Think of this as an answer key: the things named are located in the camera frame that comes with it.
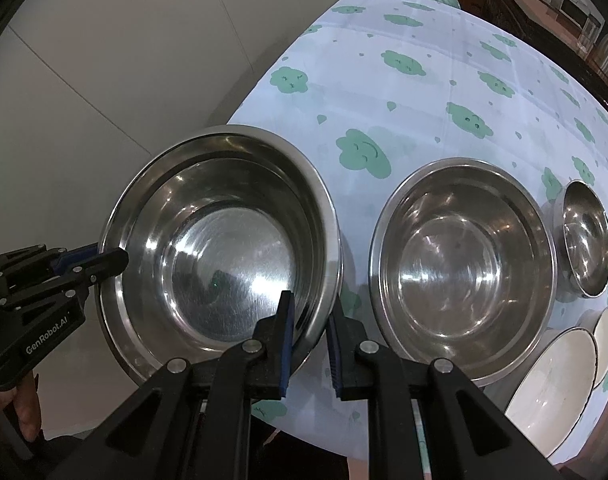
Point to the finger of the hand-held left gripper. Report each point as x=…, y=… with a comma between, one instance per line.
x=109, y=262
x=81, y=256

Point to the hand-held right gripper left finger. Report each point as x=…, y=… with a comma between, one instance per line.
x=285, y=345

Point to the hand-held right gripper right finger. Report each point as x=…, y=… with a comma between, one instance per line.
x=336, y=360

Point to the large stainless steel bowl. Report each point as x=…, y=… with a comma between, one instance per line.
x=224, y=240
x=118, y=332
x=586, y=245
x=458, y=270

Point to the white ceramic bowl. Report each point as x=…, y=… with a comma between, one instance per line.
x=548, y=395
x=606, y=340

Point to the person's left hand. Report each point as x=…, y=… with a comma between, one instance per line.
x=28, y=410

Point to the green cloud print tablecloth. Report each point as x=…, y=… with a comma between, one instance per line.
x=433, y=85

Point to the dark carved wooden cabinet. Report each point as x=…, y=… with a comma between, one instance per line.
x=533, y=25

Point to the white countertop appliance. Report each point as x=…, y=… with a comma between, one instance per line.
x=576, y=10

